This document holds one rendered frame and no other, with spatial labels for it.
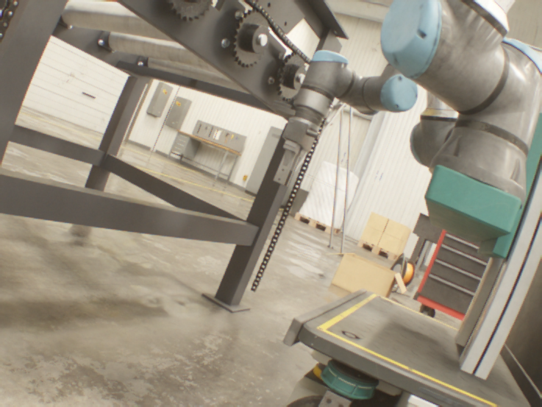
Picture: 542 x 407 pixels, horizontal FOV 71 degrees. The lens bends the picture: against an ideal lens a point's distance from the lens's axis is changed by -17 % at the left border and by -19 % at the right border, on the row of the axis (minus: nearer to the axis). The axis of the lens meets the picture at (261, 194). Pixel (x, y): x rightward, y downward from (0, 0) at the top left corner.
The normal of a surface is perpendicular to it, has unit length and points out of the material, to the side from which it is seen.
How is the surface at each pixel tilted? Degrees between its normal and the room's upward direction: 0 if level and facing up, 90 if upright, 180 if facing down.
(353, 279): 90
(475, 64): 112
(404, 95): 95
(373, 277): 90
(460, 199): 90
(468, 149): 70
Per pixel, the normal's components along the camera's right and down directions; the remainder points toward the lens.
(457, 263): -0.43, -0.15
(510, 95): 0.17, 0.46
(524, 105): 0.18, 0.20
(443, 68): -0.04, 0.76
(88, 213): 0.82, 0.35
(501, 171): 0.01, -0.33
